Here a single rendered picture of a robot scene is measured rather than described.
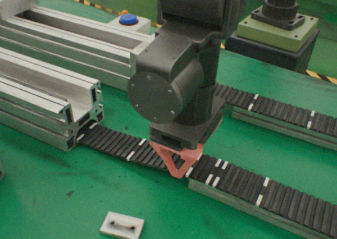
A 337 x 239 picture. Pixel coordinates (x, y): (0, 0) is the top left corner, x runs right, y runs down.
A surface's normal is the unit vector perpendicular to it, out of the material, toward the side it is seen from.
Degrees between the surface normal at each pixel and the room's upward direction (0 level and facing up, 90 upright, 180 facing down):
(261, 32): 90
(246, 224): 0
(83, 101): 90
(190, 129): 1
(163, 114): 89
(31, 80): 90
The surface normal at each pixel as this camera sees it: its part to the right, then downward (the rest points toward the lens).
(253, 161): 0.03, -0.78
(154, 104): -0.45, 0.54
